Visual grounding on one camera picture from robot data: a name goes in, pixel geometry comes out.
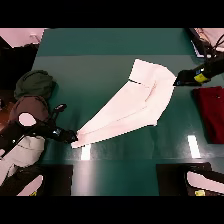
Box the light grey garment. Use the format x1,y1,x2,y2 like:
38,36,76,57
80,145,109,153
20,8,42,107
0,134,46,186

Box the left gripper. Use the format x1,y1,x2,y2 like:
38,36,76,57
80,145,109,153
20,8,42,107
59,128,79,145

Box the black cable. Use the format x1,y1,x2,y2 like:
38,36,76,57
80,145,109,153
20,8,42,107
209,32,224,58

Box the dark green garment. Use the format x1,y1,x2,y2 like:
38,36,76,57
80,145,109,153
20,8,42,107
13,69,57,101

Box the brown garment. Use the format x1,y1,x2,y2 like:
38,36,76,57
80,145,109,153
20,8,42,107
8,95,51,123

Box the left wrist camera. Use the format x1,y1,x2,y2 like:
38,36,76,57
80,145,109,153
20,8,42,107
48,103,68,123

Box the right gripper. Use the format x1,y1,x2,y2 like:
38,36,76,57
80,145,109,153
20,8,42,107
173,67,202,88

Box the red garment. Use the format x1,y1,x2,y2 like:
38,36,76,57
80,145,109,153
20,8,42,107
192,85,224,145

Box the white shirt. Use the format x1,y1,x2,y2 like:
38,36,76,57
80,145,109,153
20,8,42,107
70,58,177,149

